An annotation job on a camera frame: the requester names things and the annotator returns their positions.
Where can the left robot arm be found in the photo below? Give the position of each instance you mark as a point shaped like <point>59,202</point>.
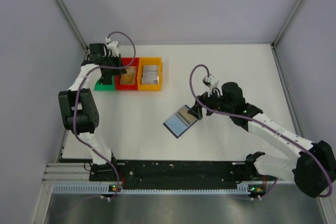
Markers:
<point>79,112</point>

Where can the green plastic bin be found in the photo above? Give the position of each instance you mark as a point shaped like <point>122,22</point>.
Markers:
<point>104,87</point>

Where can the beige credit card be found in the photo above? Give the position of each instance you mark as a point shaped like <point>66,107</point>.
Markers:
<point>127,77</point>

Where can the blue card holder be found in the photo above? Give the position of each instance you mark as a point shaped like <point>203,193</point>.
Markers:
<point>178,123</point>

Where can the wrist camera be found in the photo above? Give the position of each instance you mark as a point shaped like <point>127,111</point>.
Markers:
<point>112,47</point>
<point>211,82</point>

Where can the right aluminium frame post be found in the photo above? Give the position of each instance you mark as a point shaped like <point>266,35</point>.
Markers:
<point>288,22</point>

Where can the silver cards stack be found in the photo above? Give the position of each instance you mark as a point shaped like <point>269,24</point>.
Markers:
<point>150,74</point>

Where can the left aluminium frame post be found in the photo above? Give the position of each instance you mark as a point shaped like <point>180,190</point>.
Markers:
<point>71,23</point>

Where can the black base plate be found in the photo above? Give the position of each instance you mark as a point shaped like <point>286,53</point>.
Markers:
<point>175,175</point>

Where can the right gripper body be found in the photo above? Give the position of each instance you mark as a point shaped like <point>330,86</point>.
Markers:
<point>205,104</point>

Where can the yellow plastic bin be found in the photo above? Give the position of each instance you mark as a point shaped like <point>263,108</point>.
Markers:
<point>149,61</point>

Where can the aluminium front rail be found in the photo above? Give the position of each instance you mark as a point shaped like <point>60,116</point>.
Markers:
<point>65,173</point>

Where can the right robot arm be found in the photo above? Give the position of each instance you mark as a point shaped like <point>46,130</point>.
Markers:
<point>310,165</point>

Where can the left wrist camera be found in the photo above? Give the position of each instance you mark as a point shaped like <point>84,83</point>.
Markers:
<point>112,47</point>

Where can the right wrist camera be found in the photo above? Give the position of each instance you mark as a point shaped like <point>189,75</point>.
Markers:
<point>211,82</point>

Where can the aluminium frame post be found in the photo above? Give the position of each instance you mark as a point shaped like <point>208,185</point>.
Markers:
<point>288,22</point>
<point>71,23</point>

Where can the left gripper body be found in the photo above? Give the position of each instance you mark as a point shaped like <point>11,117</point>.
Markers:
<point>107,71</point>

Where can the beige cards stack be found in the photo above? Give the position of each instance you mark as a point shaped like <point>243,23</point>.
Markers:
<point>128,79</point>

